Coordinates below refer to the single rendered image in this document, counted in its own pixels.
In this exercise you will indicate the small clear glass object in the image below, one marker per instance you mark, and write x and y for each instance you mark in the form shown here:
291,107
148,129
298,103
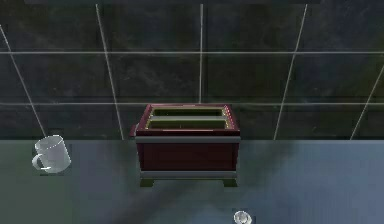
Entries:
242,217

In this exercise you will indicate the clear glass mug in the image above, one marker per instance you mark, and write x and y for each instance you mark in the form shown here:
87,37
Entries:
53,154

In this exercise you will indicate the dark red toaster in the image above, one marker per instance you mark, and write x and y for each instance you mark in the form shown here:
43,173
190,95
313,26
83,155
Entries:
188,156

